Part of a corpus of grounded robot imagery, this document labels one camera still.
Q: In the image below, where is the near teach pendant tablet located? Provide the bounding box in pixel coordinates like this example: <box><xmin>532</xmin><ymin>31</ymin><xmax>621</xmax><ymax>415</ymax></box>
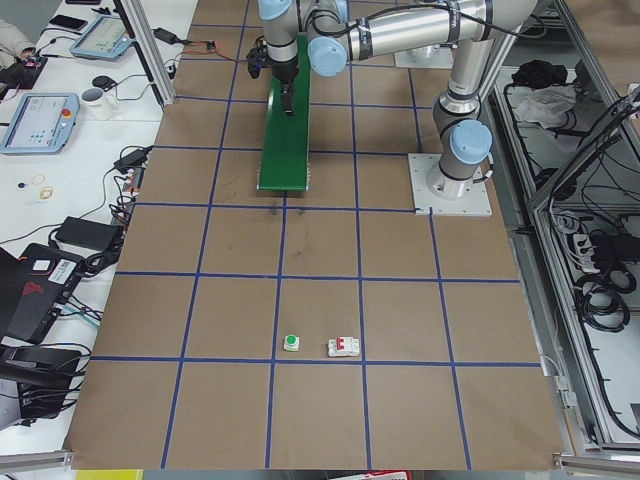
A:
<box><xmin>1</xmin><ymin>93</ymin><xmax>80</xmax><ymax>155</ymax></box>

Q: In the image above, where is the white black cloth pile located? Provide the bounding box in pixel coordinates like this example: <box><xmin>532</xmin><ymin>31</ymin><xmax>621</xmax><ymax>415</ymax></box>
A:
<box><xmin>511</xmin><ymin>60</ymin><xmax>576</xmax><ymax>129</ymax></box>

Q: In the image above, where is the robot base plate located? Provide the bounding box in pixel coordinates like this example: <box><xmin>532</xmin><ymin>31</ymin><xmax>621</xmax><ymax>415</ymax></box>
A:
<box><xmin>394</xmin><ymin>44</ymin><xmax>453</xmax><ymax>69</ymax></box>
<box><xmin>408</xmin><ymin>153</ymin><xmax>492</xmax><ymax>217</ymax></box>

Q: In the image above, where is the red black sensor wire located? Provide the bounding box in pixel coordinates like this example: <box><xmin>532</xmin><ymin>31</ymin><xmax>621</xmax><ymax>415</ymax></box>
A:
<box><xmin>180</xmin><ymin>43</ymin><xmax>251</xmax><ymax>64</ymax></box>

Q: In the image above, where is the far teach pendant tablet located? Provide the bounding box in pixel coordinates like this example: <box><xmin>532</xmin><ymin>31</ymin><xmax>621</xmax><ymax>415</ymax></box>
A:
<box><xmin>69</xmin><ymin>15</ymin><xmax>133</xmax><ymax>61</ymax></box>

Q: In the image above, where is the black computer mouse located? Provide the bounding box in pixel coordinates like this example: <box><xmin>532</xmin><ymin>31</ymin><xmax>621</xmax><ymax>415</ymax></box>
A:
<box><xmin>92</xmin><ymin>75</ymin><xmax>118</xmax><ymax>92</ymax></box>

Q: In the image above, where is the large black power brick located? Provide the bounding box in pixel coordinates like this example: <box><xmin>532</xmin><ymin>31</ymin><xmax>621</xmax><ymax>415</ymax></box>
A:
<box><xmin>55</xmin><ymin>216</ymin><xmax>123</xmax><ymax>251</ymax></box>

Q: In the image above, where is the aluminium frame post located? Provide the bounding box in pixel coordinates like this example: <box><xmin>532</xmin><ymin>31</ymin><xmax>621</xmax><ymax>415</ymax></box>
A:
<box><xmin>114</xmin><ymin>0</ymin><xmax>176</xmax><ymax>108</ymax></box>

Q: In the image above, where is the black power adapter brick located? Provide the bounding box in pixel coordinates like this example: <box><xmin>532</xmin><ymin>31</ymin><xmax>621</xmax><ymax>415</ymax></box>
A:
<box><xmin>153</xmin><ymin>27</ymin><xmax>181</xmax><ymax>45</ymax></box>

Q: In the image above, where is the green conveyor belt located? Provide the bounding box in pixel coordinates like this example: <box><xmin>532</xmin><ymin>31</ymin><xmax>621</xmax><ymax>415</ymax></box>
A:
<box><xmin>257</xmin><ymin>35</ymin><xmax>311</xmax><ymax>191</ymax></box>

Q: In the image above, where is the teach pendant tablet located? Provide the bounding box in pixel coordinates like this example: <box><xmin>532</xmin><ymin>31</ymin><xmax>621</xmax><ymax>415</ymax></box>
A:
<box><xmin>69</xmin><ymin>15</ymin><xmax>133</xmax><ymax>61</ymax></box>
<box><xmin>1</xmin><ymin>93</ymin><xmax>80</xmax><ymax>155</ymax></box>

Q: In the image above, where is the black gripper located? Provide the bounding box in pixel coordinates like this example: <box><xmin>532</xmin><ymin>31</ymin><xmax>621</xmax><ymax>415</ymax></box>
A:
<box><xmin>271</xmin><ymin>55</ymin><xmax>299</xmax><ymax>116</ymax></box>

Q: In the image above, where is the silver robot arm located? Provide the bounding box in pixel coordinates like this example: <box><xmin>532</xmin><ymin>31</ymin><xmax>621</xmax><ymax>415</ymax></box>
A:
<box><xmin>247</xmin><ymin>1</ymin><xmax>536</xmax><ymax>200</ymax></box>

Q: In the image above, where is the green push button switch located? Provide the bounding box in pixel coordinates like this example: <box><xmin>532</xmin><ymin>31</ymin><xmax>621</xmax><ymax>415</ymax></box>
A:
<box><xmin>283</xmin><ymin>334</ymin><xmax>300</xmax><ymax>352</ymax></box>

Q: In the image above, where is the white red circuit breaker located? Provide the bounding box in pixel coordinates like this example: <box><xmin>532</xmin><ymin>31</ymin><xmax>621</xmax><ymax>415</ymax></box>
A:
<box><xmin>328</xmin><ymin>336</ymin><xmax>361</xmax><ymax>358</ymax></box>

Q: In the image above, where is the white mug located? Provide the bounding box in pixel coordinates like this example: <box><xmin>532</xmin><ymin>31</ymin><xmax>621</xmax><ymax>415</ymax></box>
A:
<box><xmin>81</xmin><ymin>87</ymin><xmax>119</xmax><ymax>121</ymax></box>

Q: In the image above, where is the black smartphone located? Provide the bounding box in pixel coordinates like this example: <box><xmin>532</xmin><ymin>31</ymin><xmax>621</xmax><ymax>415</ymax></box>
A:
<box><xmin>49</xmin><ymin>14</ymin><xmax>88</xmax><ymax>31</ymax></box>

